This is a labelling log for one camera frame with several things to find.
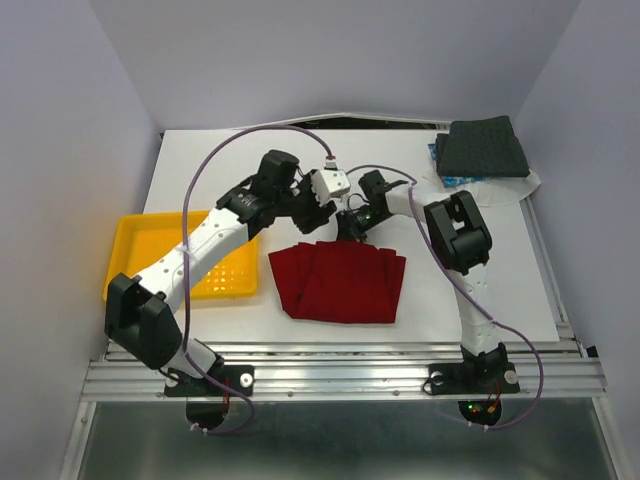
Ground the red skirt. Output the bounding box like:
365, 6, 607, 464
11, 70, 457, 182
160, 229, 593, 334
268, 241, 406, 325

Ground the white paper sheet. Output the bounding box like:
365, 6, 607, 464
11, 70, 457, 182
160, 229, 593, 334
422, 169, 541, 207

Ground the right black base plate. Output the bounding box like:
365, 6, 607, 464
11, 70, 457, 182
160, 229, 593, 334
422, 362, 520, 427

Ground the yellow plastic tray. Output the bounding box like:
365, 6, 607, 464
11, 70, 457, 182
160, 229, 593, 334
104, 212, 259, 300

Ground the dark grey dotted skirt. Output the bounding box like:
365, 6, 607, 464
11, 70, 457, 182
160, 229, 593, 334
435, 115, 530, 179

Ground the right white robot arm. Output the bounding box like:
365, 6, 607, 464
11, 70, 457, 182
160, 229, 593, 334
336, 169, 506, 395

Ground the aluminium mounting rail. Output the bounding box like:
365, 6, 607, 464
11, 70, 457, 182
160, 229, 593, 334
81, 328, 607, 402

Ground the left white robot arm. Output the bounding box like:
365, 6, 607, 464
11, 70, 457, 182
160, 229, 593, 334
105, 150, 350, 394

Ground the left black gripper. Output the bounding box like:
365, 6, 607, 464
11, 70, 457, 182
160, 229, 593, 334
276, 170, 338, 235

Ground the blue floral skirt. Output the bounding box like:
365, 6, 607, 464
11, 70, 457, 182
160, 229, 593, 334
428, 143, 483, 188

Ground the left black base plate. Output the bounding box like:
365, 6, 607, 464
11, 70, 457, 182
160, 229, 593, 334
159, 364, 255, 436

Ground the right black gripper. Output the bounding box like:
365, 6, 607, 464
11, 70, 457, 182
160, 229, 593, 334
332, 204, 390, 257

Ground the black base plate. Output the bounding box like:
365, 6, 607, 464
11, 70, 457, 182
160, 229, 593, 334
422, 362, 520, 427
159, 364, 255, 436

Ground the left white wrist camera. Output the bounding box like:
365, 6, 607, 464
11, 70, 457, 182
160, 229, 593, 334
310, 169, 351, 207

